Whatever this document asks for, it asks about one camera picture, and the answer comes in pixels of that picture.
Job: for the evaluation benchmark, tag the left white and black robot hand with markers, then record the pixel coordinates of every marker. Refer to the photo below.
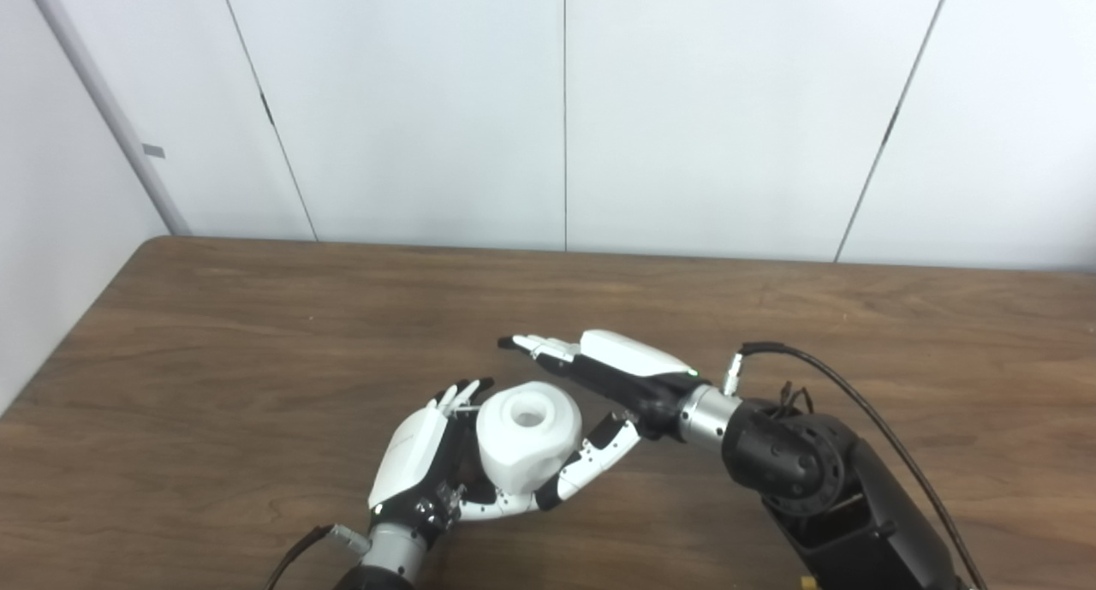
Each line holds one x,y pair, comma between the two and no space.
411,457

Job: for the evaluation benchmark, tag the round white plastic piece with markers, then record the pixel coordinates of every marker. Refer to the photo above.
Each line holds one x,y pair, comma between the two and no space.
527,440

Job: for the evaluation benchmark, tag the small grey wall tag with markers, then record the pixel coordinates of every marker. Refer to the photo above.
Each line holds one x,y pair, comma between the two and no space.
153,151

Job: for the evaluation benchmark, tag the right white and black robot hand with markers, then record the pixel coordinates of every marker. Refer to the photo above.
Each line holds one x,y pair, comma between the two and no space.
634,367

